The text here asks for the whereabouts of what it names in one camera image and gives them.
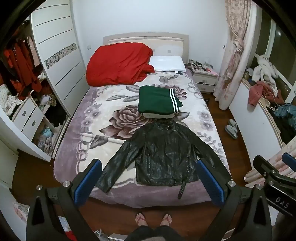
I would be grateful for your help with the pink rolled paper rolls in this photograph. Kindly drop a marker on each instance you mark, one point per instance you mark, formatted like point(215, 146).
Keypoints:
point(251, 176)

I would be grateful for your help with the pink floral curtain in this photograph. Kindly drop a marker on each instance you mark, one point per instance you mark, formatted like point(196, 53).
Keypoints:
point(231, 69)

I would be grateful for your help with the beige folded garment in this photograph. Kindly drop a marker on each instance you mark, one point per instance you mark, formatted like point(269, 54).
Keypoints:
point(152, 115)

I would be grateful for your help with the beige bed headboard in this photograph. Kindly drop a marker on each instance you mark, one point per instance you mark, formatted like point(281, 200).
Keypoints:
point(166, 41)

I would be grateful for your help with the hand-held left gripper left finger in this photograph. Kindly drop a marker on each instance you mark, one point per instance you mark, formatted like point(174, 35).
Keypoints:
point(89, 179)

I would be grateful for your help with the grey slipper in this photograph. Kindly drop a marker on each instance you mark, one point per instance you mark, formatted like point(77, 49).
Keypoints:
point(233, 124)
point(231, 132)

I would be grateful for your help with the white plush toy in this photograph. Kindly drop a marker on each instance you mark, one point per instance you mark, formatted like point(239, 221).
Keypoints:
point(263, 69)

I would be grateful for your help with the blue garment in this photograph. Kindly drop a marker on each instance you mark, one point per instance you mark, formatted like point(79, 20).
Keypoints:
point(286, 111)

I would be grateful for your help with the white drawer unit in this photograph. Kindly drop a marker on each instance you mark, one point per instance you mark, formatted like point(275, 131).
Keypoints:
point(27, 115)

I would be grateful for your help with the pastel clothes pile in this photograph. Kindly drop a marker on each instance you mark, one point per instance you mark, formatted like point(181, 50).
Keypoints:
point(45, 139)

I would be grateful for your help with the red quilt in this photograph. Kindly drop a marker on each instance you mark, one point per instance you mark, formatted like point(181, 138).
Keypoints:
point(115, 64)

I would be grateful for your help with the green striped folded garment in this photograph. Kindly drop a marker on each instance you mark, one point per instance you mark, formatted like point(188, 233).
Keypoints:
point(155, 99)

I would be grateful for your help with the person's foot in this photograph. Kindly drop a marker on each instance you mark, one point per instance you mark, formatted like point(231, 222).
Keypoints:
point(141, 219)
point(166, 219)

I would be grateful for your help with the white wardrobe sliding door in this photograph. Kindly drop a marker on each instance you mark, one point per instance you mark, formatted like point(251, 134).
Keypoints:
point(57, 34)

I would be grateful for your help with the white windowsill cabinet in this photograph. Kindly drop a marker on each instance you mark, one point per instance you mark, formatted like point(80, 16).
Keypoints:
point(254, 120)

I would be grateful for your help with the white nightstand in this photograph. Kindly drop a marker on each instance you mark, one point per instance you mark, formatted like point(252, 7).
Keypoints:
point(203, 78)

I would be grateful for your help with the white pillow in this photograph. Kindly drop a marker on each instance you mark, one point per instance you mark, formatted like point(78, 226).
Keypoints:
point(166, 62)

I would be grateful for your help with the person's right foot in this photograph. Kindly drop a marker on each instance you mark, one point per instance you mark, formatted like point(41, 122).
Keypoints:
point(166, 219)

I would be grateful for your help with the nightstand clutter pile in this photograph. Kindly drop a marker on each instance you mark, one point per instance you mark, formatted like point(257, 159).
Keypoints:
point(200, 64)

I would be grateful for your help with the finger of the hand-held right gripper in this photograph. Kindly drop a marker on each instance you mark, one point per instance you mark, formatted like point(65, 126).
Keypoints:
point(261, 164)
point(289, 161)

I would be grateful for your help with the person's legs in dark pants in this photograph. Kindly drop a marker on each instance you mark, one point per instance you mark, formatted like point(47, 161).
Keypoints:
point(155, 234)

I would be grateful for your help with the red garment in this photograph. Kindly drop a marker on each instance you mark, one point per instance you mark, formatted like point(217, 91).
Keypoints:
point(256, 92)

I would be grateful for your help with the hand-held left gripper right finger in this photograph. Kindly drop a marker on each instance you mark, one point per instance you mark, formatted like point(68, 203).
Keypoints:
point(210, 183)

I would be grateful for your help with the black leather jacket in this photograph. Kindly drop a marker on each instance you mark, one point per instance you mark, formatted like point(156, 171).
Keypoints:
point(161, 157)

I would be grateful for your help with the person's left foot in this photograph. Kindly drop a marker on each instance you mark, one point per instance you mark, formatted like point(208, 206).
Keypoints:
point(141, 219)

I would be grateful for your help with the floral folded cloth pile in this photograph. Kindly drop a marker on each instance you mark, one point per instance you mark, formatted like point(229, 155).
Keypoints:
point(7, 97)

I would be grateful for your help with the red hanging clothes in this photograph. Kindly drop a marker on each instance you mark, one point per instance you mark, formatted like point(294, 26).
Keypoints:
point(20, 64)

